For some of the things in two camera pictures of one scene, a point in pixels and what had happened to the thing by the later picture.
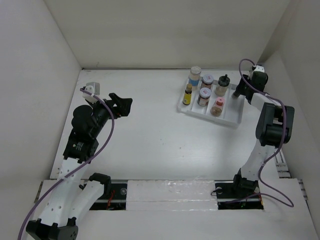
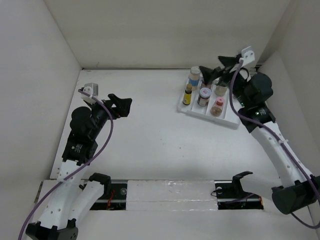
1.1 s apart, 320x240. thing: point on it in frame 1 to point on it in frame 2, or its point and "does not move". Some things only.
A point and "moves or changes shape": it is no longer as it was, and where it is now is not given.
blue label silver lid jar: x=194 y=76 does not move
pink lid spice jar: x=216 y=110 does not move
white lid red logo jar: x=207 y=79 moves or changes shape
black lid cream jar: x=221 y=89 does not move
